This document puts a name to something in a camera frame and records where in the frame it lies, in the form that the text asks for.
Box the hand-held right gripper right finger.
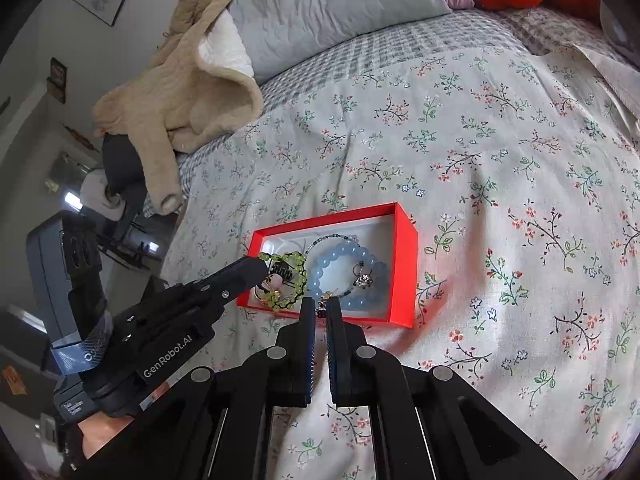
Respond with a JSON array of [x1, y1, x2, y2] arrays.
[[325, 299, 581, 480]]

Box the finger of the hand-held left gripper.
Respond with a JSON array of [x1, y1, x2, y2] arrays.
[[197, 255, 271, 312]]

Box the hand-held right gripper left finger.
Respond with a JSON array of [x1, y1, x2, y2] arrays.
[[92, 297, 317, 480]]

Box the gold ring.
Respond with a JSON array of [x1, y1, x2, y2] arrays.
[[252, 280, 284, 307]]

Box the black hair clip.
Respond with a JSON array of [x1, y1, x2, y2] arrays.
[[270, 262, 297, 286]]

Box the green bead bracelet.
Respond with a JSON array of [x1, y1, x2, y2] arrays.
[[257, 252, 309, 310]]

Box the blue bead bracelet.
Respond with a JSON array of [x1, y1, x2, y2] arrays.
[[306, 241, 391, 311]]

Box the dark thin bead bracelet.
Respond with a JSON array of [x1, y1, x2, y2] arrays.
[[304, 232, 362, 262]]

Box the red cardboard box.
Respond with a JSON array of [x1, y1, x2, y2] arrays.
[[236, 202, 419, 330]]

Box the person's left hand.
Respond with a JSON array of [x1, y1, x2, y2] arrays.
[[80, 382, 172, 458]]

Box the dark chair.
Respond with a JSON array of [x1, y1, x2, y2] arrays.
[[80, 132, 176, 267]]

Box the beige fleece jacket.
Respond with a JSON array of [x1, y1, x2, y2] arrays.
[[92, 0, 266, 214]]

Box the floral bedsheet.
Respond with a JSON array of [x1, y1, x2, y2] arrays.
[[160, 45, 640, 480]]

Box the grey checked sheet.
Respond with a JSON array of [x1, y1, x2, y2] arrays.
[[145, 7, 606, 221]]

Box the grey pillow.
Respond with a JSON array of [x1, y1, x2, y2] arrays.
[[227, 0, 453, 86]]

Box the small wall ornament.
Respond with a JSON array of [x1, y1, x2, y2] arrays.
[[46, 57, 68, 104]]

